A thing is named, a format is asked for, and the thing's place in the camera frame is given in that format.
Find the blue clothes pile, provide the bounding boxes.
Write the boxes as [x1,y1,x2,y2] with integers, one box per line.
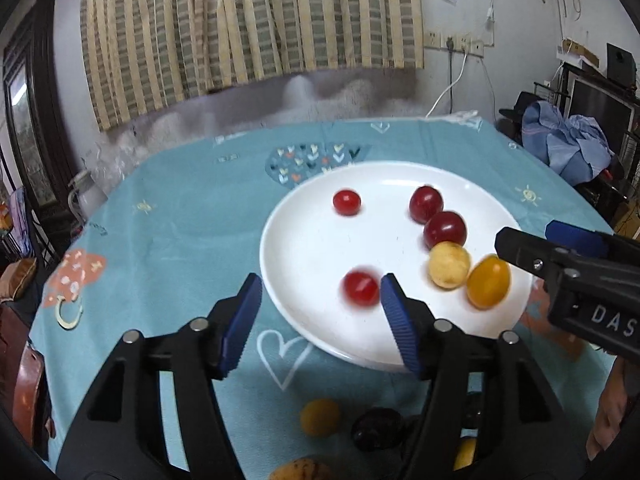
[521,101,614,186]

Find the small orange tangerine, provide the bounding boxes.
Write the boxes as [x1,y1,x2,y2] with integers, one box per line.
[454,437,476,470]

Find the white oval plate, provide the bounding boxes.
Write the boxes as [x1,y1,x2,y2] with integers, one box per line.
[259,162,533,372]

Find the dark brown plum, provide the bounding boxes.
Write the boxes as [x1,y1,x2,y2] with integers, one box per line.
[350,406,405,454]

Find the white power strip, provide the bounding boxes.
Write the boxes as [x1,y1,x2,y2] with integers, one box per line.
[423,30,484,58]

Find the teal patterned tablecloth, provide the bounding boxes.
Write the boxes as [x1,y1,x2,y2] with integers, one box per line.
[30,119,605,479]

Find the yellow orange tangerine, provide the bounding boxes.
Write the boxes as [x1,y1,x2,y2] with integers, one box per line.
[466,255,511,310]

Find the white charger cable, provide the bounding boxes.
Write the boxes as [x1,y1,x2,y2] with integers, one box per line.
[425,49,470,120]

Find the large dark red plum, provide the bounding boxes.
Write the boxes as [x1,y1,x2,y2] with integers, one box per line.
[423,210,468,249]

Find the black monitor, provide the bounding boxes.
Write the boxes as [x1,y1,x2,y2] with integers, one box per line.
[556,63,639,155]

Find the yellow spotted fruit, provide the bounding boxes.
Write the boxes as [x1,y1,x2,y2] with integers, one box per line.
[427,242,471,290]

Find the right hand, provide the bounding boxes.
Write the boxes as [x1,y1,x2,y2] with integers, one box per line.
[586,358,628,460]

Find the small olive yellow fruit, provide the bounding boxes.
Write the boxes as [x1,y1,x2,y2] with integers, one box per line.
[299,399,341,438]

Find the beige round fruit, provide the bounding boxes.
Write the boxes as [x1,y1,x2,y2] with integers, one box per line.
[268,457,334,480]

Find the striped checked curtain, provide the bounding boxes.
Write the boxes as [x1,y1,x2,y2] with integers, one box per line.
[80,0,424,131]

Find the dark framed picture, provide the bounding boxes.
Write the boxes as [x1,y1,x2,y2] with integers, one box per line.
[2,0,77,217]

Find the small red cherry tomato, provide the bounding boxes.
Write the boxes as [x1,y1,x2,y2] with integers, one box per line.
[333,188,361,217]

